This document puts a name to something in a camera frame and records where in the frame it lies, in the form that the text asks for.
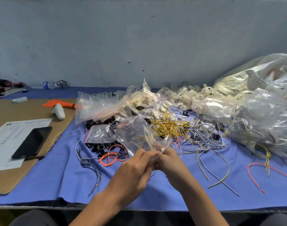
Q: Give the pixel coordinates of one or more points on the person's right hand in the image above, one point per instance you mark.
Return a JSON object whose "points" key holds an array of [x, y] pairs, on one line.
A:
{"points": [[179, 171]]}

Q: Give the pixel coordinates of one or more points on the person's left hand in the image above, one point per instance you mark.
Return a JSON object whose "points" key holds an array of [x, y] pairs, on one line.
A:
{"points": [[131, 179]]}

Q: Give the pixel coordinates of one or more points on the clear zip plastic bag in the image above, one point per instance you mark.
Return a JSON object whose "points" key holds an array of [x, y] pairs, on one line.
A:
{"points": [[138, 134]]}

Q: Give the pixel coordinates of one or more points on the red-zip plastic bag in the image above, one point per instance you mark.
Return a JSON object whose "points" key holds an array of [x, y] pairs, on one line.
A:
{"points": [[98, 134]]}

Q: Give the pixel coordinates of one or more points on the pile of black plastic rings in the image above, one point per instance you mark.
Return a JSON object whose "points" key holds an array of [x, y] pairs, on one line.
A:
{"points": [[94, 123]]}

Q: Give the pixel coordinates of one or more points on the pile of white plastic wheels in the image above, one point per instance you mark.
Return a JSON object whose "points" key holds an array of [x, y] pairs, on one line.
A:
{"points": [[190, 96]]}

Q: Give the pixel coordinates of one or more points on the heap of plastic bags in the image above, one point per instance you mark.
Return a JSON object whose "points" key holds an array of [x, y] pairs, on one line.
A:
{"points": [[146, 98]]}

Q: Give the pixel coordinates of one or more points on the stack of plastic bags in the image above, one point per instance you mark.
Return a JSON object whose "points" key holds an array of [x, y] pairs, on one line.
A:
{"points": [[96, 103]]}

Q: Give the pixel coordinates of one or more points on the pile of large plastic bags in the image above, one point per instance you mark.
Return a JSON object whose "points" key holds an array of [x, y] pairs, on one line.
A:
{"points": [[266, 110]]}

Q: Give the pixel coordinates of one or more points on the person's right forearm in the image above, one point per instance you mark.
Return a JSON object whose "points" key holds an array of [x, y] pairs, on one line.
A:
{"points": [[204, 209]]}

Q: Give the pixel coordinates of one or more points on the blue cloth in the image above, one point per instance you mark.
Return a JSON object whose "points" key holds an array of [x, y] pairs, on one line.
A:
{"points": [[54, 181]]}

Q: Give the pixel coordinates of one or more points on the white handheld device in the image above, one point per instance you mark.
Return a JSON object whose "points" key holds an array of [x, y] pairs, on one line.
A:
{"points": [[58, 112]]}

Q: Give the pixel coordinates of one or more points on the orange tie bundle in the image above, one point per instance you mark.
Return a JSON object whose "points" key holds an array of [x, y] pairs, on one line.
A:
{"points": [[58, 104]]}

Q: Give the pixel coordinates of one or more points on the black smartphone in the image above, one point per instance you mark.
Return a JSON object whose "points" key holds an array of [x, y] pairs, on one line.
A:
{"points": [[32, 142]]}

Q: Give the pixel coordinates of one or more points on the black round wheel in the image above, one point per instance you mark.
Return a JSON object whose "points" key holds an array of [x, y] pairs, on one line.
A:
{"points": [[62, 84]]}

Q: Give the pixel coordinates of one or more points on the clear plastic water bottle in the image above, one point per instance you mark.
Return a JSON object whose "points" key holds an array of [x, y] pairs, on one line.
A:
{"points": [[45, 85]]}

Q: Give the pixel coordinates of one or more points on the brown cardboard sheet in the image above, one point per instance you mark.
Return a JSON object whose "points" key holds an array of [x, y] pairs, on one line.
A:
{"points": [[25, 108]]}

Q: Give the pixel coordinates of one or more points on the white paper sheet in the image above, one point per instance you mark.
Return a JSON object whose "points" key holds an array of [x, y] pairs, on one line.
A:
{"points": [[9, 136]]}

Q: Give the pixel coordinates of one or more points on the small white label card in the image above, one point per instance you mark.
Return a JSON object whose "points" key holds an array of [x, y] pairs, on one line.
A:
{"points": [[20, 99]]}

